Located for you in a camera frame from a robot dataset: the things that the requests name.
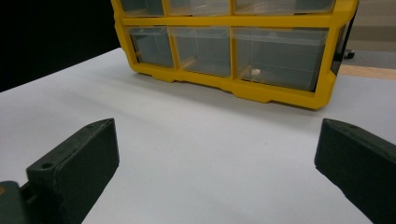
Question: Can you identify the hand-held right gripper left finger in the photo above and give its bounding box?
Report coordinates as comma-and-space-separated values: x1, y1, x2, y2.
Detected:
25, 118, 120, 224

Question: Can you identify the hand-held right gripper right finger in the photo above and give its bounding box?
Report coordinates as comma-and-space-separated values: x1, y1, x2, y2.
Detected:
314, 118, 396, 224

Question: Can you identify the yellow and black organizer cabinet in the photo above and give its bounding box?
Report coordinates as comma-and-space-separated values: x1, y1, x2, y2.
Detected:
110, 0, 361, 111

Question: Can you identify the wooden table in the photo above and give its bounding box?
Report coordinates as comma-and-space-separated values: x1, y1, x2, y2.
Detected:
337, 63, 396, 82

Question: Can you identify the black curtain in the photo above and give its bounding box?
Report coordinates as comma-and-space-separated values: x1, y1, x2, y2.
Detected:
0, 0, 121, 93

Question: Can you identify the group of clear drawers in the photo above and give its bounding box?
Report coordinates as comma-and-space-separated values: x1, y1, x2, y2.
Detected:
120, 0, 337, 93

